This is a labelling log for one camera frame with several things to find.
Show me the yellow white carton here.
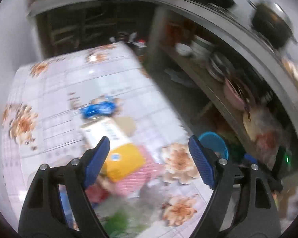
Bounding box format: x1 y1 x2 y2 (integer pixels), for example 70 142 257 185
81 117 145 186

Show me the clear plastic bag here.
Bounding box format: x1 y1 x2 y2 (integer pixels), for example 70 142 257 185
94 183 166 224

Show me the blue snack wrapper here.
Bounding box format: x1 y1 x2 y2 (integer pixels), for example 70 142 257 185
79 101 117 119

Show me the blue white toothpaste box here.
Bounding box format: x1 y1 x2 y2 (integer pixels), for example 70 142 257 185
58 184 73 228

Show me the red milk drink can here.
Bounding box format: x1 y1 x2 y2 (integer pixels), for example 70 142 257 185
85 183 110 204

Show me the green drink bottle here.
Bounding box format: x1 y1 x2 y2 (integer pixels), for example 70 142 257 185
101 208 151 237

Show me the blue plastic trash basket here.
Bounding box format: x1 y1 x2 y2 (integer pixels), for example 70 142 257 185
198 132 229 160

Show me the grey kitchen counter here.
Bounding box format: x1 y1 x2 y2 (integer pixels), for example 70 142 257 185
27 0 298 139

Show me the pink scrub sponge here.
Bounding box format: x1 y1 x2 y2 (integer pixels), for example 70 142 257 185
113 146 164 196

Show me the yellow plastic bag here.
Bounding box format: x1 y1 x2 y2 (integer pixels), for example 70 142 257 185
243 108 284 164

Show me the floral tablecloth table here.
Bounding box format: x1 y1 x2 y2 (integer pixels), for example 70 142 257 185
1 42 214 238

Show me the wicker lower shelf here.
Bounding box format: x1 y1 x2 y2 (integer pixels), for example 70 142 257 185
161 45 276 172

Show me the pink plastic basin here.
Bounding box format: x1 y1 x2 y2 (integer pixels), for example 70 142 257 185
223 77 256 112

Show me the beige cloth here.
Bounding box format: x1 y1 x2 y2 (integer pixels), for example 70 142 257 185
113 116 137 136

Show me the stack of white dishes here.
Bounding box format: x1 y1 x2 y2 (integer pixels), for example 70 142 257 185
191 35 214 68

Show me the white bowl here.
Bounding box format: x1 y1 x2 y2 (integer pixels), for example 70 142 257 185
175 42 192 57

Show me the oil bottle on floor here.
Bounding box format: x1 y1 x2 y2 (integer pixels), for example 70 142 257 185
132 38 147 62

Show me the black pot with lid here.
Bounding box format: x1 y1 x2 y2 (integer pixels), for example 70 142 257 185
247 0 298 49

